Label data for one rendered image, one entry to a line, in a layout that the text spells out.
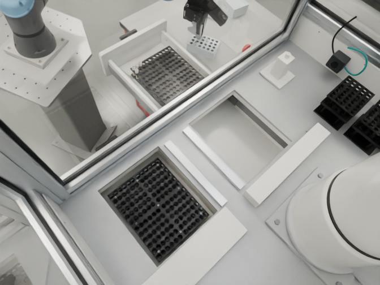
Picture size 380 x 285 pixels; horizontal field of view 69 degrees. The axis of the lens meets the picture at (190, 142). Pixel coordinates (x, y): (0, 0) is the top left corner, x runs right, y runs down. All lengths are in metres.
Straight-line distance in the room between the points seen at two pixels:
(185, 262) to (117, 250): 0.16
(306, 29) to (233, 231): 0.72
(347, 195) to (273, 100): 0.46
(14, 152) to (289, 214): 0.61
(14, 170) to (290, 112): 0.75
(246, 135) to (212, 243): 0.42
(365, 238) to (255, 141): 0.50
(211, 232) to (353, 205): 0.32
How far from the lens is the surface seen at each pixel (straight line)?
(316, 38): 1.09
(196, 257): 0.71
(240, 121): 1.00
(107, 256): 0.73
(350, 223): 0.59
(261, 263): 0.75
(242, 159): 0.93
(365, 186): 0.54
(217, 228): 0.72
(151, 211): 0.78
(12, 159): 0.56
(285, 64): 0.93
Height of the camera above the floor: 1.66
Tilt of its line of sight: 63 degrees down
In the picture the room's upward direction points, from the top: 10 degrees clockwise
